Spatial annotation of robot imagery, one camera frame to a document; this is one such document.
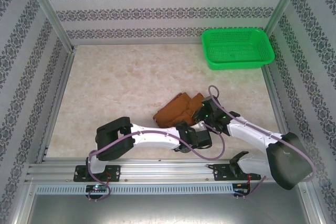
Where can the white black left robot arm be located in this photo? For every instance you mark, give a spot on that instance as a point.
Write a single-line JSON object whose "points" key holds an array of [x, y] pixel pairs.
{"points": [[155, 137]]}

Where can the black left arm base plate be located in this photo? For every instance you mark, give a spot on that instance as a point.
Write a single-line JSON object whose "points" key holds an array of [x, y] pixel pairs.
{"points": [[114, 171]]}

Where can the long aluminium mounting rail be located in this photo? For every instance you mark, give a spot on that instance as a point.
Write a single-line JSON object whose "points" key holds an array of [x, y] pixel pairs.
{"points": [[168, 170]]}

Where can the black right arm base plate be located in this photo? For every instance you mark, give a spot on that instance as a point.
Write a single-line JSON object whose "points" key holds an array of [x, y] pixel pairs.
{"points": [[220, 172]]}

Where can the green plastic mesh basket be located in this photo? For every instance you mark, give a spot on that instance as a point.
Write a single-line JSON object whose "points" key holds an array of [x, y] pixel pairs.
{"points": [[236, 51]]}

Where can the brown long pants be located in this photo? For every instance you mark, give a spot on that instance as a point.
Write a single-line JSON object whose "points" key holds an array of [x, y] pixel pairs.
{"points": [[176, 111]]}

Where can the thin aluminium table edge rail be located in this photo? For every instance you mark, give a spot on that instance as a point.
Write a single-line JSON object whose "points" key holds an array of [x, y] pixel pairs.
{"points": [[131, 42]]}

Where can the small lit controller board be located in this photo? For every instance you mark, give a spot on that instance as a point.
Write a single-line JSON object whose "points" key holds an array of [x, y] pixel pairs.
{"points": [[241, 187], [96, 187]]}

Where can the grey sheet metal panel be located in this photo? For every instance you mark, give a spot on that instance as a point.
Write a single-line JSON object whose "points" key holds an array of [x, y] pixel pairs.
{"points": [[168, 208]]}

